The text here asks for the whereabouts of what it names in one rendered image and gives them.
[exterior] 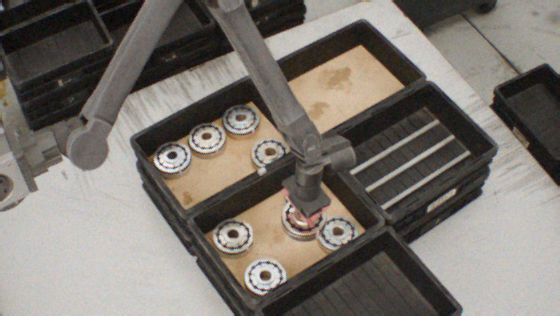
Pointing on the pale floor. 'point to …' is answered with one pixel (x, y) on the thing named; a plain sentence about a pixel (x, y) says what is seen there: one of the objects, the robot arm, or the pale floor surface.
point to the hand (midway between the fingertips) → (304, 213)
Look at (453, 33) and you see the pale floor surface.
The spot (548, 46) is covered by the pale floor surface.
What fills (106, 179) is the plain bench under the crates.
